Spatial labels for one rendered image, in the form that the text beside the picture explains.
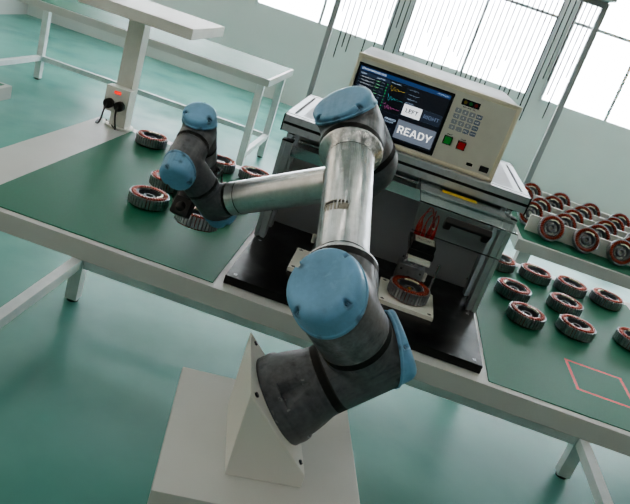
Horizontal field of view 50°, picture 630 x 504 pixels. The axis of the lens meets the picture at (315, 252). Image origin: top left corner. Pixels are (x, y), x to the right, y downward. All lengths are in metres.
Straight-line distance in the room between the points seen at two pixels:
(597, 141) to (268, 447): 7.60
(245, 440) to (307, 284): 0.26
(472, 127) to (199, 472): 1.13
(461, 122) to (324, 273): 0.94
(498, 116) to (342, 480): 1.04
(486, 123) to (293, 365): 0.97
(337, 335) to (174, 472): 0.32
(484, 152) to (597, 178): 6.72
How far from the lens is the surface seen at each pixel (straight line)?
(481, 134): 1.82
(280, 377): 1.05
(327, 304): 0.91
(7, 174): 1.97
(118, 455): 2.21
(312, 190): 1.38
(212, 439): 1.14
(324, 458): 1.18
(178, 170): 1.42
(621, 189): 8.62
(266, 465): 1.07
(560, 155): 8.37
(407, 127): 1.81
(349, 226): 1.04
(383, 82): 1.79
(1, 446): 2.20
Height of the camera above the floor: 1.46
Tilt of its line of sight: 21 degrees down
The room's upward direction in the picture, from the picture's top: 19 degrees clockwise
